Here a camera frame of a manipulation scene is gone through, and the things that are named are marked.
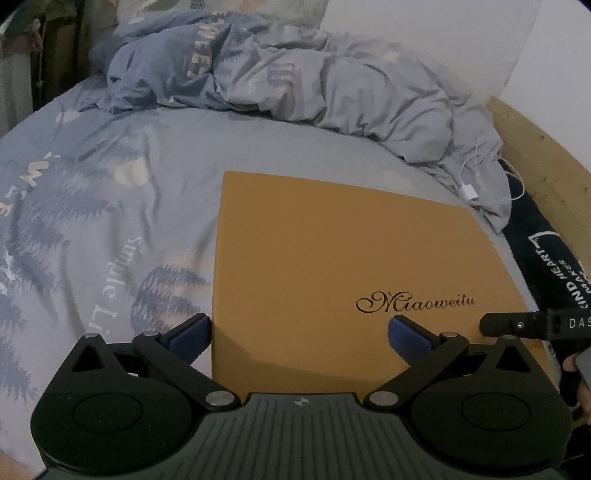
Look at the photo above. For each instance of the grey-blue crumpled duvet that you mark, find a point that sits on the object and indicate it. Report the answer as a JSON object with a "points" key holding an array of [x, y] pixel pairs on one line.
{"points": [[323, 78]]}

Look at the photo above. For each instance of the blue printed bed sheet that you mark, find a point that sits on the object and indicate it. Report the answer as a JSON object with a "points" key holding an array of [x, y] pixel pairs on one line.
{"points": [[115, 207]]}

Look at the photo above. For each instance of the orange-brown box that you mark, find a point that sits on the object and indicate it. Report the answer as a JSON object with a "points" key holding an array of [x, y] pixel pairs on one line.
{"points": [[332, 258]]}

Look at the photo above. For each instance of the wooden headboard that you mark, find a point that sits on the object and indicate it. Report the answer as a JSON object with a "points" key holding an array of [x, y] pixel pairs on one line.
{"points": [[549, 157]]}

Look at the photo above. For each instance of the person's right hand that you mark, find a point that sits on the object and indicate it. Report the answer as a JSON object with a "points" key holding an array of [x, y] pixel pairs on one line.
{"points": [[582, 400]]}

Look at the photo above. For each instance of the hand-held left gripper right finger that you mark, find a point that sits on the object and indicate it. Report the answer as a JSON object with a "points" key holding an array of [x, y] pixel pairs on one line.
{"points": [[406, 339]]}

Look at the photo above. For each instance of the dark navy printed cloth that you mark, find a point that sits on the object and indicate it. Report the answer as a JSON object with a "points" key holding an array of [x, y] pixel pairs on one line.
{"points": [[540, 249]]}

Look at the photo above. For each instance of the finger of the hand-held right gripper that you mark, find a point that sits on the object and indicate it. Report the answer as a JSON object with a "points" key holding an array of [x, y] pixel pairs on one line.
{"points": [[517, 324]]}

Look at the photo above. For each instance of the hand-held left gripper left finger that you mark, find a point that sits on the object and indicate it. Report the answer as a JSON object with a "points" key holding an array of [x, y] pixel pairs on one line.
{"points": [[191, 339]]}

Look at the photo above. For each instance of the brown cardboard boxes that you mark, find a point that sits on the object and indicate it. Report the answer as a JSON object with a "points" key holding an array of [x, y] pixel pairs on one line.
{"points": [[64, 37]]}

